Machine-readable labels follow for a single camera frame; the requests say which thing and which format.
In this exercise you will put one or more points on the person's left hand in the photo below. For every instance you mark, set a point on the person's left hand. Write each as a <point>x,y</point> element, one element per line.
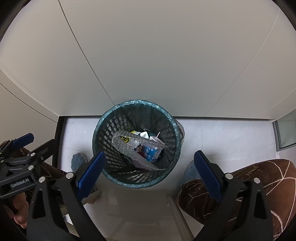
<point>20,208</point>

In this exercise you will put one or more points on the clear bubble wrap sheet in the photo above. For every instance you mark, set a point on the clear bubble wrap sheet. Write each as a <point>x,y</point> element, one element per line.
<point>138,160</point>

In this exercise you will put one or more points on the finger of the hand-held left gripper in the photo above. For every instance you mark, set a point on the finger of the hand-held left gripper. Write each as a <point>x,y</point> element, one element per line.
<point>45,148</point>
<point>23,139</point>

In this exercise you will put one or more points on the blue and white milk carton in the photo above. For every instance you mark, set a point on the blue and white milk carton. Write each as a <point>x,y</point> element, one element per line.
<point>151,154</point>

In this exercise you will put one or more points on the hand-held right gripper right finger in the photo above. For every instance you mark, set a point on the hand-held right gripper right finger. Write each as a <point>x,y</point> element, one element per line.
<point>208,176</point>

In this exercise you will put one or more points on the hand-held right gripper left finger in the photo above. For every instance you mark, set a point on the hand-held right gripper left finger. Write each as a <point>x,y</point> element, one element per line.
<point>91,176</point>

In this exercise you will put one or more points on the yellow snack packet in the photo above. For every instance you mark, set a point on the yellow snack packet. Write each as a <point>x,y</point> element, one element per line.
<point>126,139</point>

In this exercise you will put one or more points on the mesh bin with green liner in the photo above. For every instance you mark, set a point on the mesh bin with green liner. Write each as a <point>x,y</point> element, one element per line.
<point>111,129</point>

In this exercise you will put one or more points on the blue slipper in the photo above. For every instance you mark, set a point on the blue slipper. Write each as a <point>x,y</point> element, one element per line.
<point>78,161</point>
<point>190,172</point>

